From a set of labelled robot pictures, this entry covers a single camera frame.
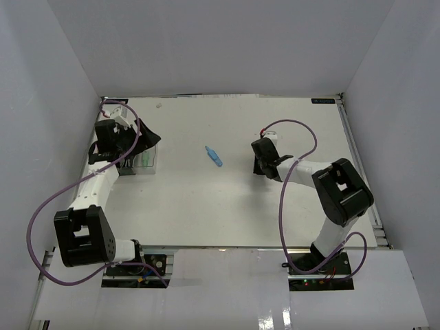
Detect purple cable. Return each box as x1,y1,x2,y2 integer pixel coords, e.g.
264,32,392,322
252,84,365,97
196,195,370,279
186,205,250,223
260,119,368,283
26,99,170,287

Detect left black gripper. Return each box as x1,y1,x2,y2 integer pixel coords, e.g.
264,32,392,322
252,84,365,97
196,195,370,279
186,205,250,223
115,118,161,157

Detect grey transparent container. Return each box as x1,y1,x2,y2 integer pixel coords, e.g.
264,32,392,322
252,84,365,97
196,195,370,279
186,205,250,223
118,156,135,176

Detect right blue table label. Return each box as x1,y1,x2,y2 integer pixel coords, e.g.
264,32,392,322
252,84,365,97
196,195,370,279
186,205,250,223
311,98,336,105

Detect green transparent highlighter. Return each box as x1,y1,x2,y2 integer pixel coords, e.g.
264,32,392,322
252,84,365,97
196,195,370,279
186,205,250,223
140,151,150,168

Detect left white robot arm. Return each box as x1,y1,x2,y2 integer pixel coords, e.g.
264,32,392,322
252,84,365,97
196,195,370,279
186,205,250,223
54,119,161,274

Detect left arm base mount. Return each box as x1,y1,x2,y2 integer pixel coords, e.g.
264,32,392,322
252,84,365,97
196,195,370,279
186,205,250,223
101,254,171,289

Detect left blue table label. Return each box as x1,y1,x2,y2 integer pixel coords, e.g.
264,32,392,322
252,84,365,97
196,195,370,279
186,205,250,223
113,99,129,105

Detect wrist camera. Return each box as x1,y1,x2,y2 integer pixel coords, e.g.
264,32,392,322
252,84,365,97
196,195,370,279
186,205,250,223
261,131,278,144
102,104,131,129

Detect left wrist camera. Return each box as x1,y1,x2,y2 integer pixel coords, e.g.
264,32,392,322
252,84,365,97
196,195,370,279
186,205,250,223
102,104,131,129

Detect blue transparent highlighter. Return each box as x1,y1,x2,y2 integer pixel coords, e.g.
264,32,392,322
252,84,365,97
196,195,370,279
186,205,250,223
205,146,223,167

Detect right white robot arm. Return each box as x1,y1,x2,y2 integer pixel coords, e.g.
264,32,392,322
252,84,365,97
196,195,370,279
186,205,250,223
251,137,374,275

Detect blue table label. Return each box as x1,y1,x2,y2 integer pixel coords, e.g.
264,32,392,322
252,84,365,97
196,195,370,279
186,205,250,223
311,98,336,105
113,99,129,105

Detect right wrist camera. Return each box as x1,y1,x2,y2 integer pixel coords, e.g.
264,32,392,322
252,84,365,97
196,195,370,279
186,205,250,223
261,131,278,144

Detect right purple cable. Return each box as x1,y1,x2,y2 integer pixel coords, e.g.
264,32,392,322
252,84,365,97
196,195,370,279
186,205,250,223
260,119,368,283

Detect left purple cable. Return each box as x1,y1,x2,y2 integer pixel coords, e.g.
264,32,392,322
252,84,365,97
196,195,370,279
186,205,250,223
26,99,170,287

